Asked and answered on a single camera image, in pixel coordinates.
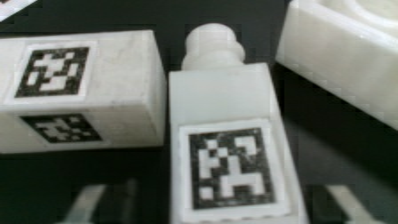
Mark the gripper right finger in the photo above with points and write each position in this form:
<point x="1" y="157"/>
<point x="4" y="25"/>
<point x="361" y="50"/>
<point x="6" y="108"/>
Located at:
<point x="335" y="206"/>

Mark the white leg rear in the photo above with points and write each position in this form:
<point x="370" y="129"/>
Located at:
<point x="17" y="8"/>

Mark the white leg with tag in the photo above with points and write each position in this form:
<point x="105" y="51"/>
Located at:
<point x="235" y="183"/>

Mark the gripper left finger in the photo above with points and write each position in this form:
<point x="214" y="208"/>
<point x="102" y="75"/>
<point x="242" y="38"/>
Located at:
<point x="105" y="204"/>

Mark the white leg centre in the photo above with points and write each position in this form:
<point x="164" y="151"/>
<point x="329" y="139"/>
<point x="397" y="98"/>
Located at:
<point x="82" y="92"/>

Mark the white square tabletop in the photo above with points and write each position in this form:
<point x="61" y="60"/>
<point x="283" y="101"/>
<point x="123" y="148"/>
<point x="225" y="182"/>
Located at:
<point x="338" y="48"/>

